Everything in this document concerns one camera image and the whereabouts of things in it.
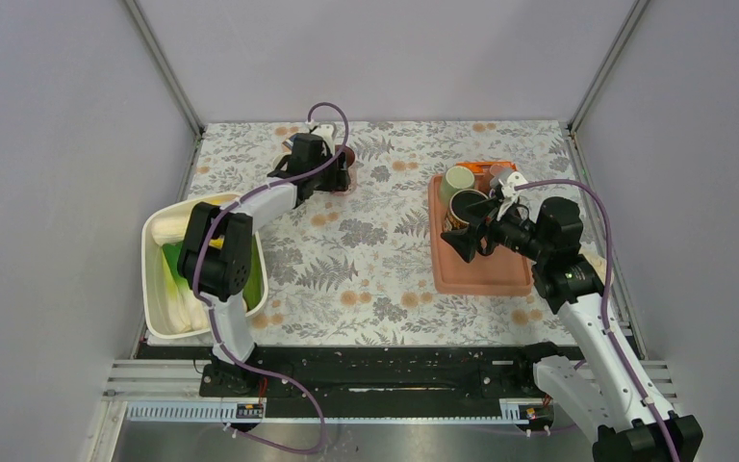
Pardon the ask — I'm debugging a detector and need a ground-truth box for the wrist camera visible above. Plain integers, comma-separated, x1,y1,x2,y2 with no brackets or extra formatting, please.
309,123,338,155
489,171,528,220

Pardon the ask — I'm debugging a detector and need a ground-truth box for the light green mug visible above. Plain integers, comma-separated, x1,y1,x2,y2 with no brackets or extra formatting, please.
438,165,476,206

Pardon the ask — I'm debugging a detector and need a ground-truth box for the white vegetable basin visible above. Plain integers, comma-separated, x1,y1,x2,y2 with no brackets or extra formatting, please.
141,192,260,340

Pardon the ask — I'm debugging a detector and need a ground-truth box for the orange box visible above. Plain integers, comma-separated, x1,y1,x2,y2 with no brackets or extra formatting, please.
456,161,518,176

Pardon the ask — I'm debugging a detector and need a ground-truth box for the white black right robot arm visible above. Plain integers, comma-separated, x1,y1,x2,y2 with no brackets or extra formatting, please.
441,196,703,461

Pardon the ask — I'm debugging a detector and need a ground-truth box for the yellow white cabbage toy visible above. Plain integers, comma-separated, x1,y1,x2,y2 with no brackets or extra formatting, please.
150,202,224,250

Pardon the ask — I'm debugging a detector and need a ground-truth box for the yellow sponge blue label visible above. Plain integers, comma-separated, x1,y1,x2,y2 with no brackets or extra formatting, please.
282,133,298,149

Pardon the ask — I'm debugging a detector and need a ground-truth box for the yellow green faceted mug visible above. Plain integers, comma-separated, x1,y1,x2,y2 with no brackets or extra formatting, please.
277,153,294,170

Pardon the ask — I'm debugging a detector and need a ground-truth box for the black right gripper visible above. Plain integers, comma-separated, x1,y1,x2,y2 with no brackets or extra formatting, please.
441,193,551,263

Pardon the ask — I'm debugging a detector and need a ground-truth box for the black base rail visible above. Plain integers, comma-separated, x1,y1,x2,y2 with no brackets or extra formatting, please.
198,344,578,401

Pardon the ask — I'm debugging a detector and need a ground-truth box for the small brown pink cup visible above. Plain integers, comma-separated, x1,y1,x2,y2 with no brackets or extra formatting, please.
488,164,515,190

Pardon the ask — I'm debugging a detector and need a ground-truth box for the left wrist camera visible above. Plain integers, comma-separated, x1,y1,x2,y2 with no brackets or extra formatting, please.
309,123,338,155

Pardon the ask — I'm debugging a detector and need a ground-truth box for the salmon pink plastic tray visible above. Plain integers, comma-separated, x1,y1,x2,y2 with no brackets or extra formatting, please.
427,175,533,296

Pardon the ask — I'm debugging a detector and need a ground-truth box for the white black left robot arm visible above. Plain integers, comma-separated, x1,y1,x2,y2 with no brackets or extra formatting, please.
178,124,350,396

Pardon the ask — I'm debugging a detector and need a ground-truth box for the black skull pattern mug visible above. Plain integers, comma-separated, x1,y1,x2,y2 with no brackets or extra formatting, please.
443,189,493,232

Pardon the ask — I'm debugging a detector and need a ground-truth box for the pink patterned mug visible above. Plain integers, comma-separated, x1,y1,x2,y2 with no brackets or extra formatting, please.
321,144,355,193

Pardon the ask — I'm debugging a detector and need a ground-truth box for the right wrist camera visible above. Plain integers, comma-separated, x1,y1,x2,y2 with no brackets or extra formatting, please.
489,171,528,220

